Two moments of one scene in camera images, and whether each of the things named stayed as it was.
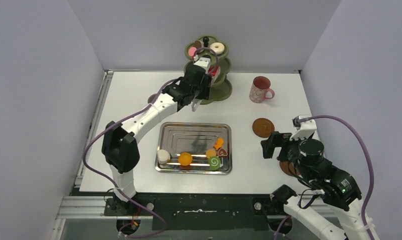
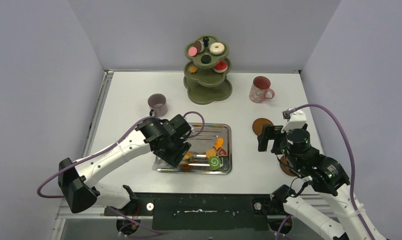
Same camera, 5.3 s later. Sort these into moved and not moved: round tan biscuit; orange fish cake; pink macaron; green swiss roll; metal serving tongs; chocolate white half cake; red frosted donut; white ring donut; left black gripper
Moved: left black gripper; red frosted donut; metal serving tongs
Not moved: orange fish cake; pink macaron; chocolate white half cake; round tan biscuit; white ring donut; green swiss roll
